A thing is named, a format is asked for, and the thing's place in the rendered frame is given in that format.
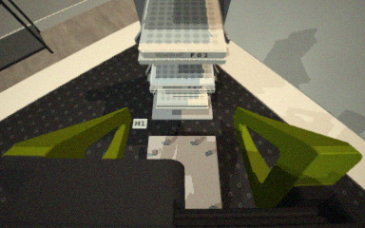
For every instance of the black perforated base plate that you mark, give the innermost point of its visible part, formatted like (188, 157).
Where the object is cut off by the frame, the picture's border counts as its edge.
(119, 82)

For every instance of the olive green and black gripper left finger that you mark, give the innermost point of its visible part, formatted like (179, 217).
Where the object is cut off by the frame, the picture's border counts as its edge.
(72, 142)

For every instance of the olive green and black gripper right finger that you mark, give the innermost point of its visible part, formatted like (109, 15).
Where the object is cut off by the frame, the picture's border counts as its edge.
(305, 157)

